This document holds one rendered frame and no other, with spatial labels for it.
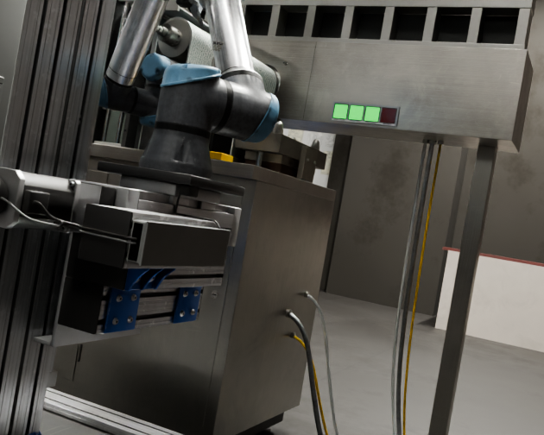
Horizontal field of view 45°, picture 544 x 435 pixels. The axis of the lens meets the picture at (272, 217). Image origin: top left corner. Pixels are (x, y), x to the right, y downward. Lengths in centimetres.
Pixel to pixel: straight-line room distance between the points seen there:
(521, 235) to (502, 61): 544
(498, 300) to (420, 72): 414
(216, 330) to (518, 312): 464
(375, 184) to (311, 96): 511
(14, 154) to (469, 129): 153
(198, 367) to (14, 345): 75
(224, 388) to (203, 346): 13
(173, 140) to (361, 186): 632
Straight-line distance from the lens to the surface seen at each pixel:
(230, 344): 189
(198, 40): 243
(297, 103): 249
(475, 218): 240
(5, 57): 114
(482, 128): 228
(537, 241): 766
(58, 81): 128
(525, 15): 237
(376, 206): 750
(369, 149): 761
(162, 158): 131
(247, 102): 140
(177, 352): 196
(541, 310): 626
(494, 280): 628
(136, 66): 174
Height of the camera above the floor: 77
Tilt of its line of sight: level
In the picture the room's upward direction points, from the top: 10 degrees clockwise
